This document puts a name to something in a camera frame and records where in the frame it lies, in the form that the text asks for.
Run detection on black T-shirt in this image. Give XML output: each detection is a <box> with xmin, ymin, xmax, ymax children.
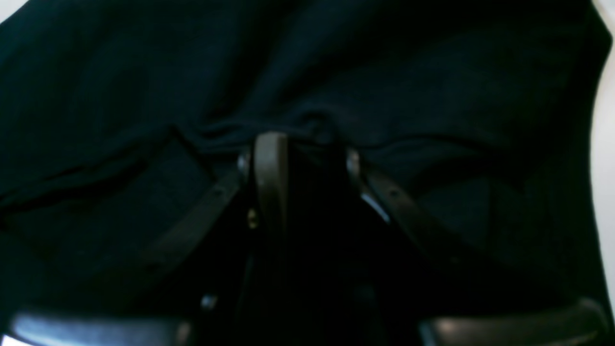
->
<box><xmin>1</xmin><ymin>0</ymin><xmax>609</xmax><ymax>326</ymax></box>

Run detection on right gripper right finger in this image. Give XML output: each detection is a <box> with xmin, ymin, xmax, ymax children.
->
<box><xmin>345</xmin><ymin>149</ymin><xmax>609</xmax><ymax>346</ymax></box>

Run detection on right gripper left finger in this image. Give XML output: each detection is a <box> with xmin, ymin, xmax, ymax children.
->
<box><xmin>10</xmin><ymin>132</ymin><xmax>289</xmax><ymax>346</ymax></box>

